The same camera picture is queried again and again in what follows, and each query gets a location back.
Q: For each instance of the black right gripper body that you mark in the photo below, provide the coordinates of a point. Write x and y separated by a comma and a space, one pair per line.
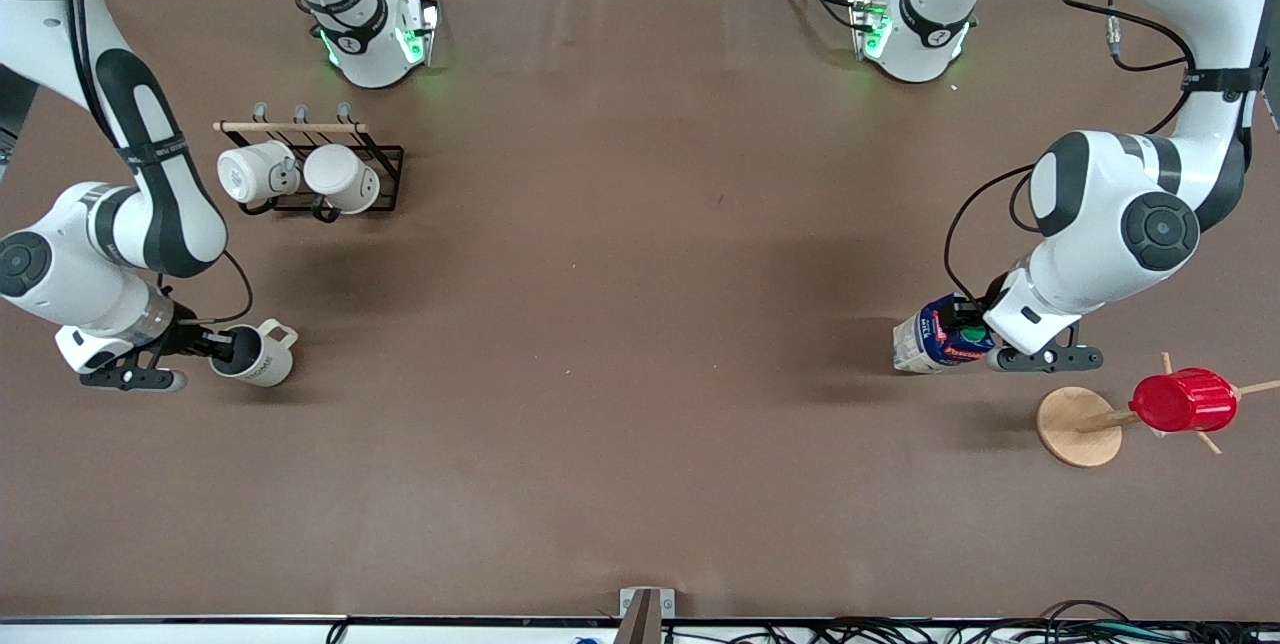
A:
187, 337

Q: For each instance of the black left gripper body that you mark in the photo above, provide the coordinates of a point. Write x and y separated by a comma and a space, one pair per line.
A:
993, 293

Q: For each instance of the white mug with grey inside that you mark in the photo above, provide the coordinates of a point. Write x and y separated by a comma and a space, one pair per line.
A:
265, 359

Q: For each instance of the blue and white milk carton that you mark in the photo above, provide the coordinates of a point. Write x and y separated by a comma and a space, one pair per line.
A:
925, 344

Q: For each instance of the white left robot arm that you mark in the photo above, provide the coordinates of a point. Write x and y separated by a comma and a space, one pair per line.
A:
1100, 214

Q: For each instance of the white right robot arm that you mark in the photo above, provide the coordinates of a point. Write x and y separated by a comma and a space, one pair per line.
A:
160, 214

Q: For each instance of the red plastic cup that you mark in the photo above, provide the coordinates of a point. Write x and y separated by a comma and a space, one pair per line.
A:
1185, 401

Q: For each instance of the wooden mug tree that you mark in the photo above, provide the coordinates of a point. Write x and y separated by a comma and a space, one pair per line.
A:
1078, 427

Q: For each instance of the white mug with round base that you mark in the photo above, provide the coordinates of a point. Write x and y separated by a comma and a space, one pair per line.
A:
250, 174

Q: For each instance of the green-lit base connector box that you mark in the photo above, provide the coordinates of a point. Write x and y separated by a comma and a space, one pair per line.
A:
872, 29
418, 34

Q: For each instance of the brown table mat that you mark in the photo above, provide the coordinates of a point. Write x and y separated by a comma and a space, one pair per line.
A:
640, 474

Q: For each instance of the metal clamp bracket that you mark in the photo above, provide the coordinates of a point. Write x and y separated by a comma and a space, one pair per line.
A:
645, 614

